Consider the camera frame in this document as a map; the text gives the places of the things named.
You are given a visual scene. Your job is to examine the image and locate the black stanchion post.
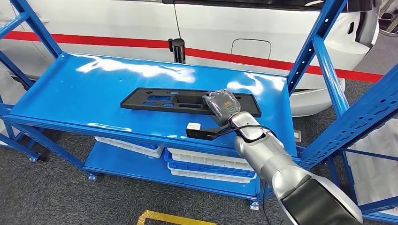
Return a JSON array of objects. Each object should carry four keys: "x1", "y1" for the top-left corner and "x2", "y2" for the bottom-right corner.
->
[{"x1": 168, "y1": 37, "x2": 186, "y2": 65}]

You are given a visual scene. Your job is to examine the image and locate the red barrier belt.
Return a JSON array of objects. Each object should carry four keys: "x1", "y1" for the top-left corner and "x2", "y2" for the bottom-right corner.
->
[{"x1": 3, "y1": 30, "x2": 385, "y2": 84}]

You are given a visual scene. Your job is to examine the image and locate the black cable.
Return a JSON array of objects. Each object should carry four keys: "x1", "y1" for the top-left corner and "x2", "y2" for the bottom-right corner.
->
[
  {"x1": 262, "y1": 186, "x2": 272, "y2": 225},
  {"x1": 214, "y1": 124, "x2": 277, "y2": 139}
]

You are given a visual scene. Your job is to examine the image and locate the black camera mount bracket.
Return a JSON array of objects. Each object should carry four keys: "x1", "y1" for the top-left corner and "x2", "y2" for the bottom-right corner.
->
[{"x1": 185, "y1": 123, "x2": 233, "y2": 141}]

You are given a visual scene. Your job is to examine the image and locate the blue plastic crate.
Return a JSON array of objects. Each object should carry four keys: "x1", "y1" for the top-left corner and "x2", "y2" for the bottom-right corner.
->
[
  {"x1": 164, "y1": 149, "x2": 258, "y2": 180},
  {"x1": 137, "y1": 142, "x2": 160, "y2": 150}
]

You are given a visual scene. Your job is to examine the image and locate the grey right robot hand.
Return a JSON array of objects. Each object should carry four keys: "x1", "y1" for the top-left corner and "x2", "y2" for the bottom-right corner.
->
[{"x1": 202, "y1": 89, "x2": 242, "y2": 127}]

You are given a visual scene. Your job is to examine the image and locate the yellow floor tape square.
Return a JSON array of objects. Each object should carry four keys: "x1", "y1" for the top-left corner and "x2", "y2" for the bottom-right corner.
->
[{"x1": 137, "y1": 210, "x2": 217, "y2": 225}]

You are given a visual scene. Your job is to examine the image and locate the white car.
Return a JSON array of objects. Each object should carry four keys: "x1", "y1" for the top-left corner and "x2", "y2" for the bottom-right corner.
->
[{"x1": 0, "y1": 0, "x2": 381, "y2": 117}]

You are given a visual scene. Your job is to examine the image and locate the long black plastic part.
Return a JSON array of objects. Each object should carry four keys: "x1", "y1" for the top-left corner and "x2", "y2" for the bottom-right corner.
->
[{"x1": 120, "y1": 87, "x2": 262, "y2": 118}]

